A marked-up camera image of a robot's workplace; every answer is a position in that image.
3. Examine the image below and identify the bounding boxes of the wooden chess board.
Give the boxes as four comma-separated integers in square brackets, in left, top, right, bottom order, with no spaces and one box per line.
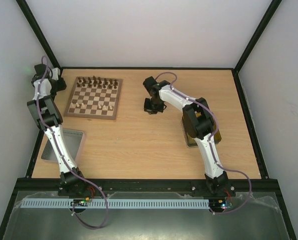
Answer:
[64,75,123,121]

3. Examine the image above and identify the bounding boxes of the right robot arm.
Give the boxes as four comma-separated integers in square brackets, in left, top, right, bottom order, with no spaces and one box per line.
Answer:
[143,76,228,196]

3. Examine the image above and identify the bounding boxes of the silver tin lid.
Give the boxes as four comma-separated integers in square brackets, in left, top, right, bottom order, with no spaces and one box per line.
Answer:
[40,128,86,163]

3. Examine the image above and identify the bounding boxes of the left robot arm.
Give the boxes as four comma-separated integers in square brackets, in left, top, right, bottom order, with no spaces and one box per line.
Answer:
[27,63,87,196]

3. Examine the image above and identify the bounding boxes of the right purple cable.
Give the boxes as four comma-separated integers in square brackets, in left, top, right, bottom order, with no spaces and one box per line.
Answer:
[154,71,252,216]

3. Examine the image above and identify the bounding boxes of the grey slotted cable duct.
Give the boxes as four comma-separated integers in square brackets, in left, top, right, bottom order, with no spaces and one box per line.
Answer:
[20,198,209,209]

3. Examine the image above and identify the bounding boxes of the black frame rail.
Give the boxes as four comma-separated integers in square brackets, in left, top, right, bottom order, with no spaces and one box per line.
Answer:
[15,177,279,197]

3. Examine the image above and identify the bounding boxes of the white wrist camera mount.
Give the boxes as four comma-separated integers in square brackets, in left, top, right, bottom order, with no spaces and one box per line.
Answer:
[49,67,60,81]

